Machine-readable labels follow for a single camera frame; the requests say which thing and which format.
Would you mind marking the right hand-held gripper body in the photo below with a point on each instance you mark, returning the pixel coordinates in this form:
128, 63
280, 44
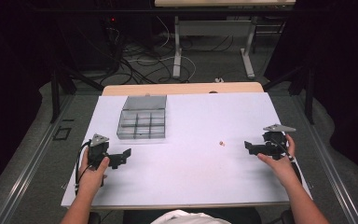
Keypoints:
275, 140

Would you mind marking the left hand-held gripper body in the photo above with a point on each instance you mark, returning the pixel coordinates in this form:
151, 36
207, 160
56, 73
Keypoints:
97, 149

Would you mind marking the person's left hand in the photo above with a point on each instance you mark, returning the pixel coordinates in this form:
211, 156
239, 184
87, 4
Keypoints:
92, 177

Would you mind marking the person's right hand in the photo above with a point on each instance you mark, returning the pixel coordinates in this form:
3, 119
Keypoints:
281, 168

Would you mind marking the clear plastic compartment box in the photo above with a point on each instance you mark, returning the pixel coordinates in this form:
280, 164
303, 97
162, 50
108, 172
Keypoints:
143, 119

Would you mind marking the black metal stand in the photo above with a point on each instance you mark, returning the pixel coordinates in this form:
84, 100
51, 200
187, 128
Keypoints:
59, 90
306, 90

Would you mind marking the white table mat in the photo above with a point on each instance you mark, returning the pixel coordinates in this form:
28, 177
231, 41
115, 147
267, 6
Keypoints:
199, 174

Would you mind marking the small white floor plug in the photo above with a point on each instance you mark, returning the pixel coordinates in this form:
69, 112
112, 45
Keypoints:
219, 80

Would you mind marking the person's white shirt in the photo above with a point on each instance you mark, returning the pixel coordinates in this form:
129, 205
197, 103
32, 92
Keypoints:
189, 217

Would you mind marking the white desk with metal legs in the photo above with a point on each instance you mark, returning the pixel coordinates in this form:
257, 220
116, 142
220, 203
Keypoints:
217, 29

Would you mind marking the power strip with red light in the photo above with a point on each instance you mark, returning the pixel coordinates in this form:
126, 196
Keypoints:
112, 20

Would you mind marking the aluminium floor rail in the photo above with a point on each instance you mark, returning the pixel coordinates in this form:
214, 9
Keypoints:
34, 158
329, 168

